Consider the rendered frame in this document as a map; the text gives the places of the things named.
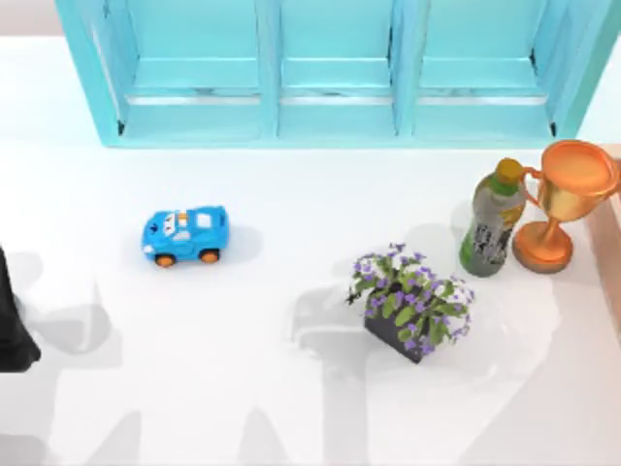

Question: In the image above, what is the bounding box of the copper trophy cup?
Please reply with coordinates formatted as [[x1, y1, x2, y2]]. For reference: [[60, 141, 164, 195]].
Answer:
[[511, 139, 621, 275]]

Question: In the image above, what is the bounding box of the light blue rack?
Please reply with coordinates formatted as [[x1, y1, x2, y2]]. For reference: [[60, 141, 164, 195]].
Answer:
[[53, 0, 621, 150]]

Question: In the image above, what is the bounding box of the green bottle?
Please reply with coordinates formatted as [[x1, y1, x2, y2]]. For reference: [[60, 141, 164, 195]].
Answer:
[[458, 157, 527, 279]]

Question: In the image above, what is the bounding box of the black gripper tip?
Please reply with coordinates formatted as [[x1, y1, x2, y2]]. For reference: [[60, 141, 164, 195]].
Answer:
[[0, 246, 43, 375]]

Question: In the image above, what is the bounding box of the purple flower plant pot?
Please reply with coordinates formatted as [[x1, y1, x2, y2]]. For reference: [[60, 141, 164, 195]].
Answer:
[[344, 242, 476, 365]]

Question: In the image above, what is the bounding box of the blue toy car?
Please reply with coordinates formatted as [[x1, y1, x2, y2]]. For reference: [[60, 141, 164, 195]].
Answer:
[[141, 205, 231, 270]]

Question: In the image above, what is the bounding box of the salmon-coloured box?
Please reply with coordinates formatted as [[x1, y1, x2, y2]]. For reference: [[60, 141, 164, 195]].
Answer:
[[584, 143, 621, 336]]

